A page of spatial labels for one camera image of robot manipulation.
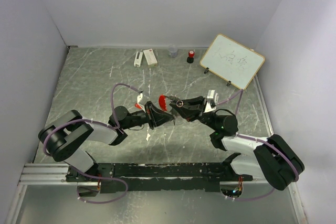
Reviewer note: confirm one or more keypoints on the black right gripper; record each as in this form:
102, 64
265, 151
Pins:
190, 110

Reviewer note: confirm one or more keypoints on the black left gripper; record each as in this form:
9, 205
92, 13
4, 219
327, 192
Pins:
155, 117

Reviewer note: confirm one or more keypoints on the red handled metal key holder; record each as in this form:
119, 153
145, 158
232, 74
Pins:
163, 101

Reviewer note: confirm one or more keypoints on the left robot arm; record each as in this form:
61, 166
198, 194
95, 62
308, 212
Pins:
63, 138

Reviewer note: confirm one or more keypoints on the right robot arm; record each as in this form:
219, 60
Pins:
266, 157

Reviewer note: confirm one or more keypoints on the red black stamp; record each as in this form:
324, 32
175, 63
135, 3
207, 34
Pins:
190, 58

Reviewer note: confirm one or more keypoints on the white green staple box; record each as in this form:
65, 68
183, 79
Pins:
150, 58

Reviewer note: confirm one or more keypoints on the clear paperclip jar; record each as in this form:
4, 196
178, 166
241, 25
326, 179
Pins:
173, 51

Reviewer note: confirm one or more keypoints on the yellow framed whiteboard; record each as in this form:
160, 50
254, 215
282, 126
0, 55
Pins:
232, 61

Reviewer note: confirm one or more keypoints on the white stapler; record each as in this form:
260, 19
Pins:
138, 59

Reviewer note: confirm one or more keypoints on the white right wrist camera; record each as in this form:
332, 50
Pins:
211, 101

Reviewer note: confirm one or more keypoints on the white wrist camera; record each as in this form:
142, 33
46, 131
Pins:
139, 102
211, 101

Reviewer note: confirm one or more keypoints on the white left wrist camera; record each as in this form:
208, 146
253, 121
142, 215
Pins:
139, 102

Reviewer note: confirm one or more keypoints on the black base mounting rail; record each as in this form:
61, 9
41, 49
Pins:
156, 177

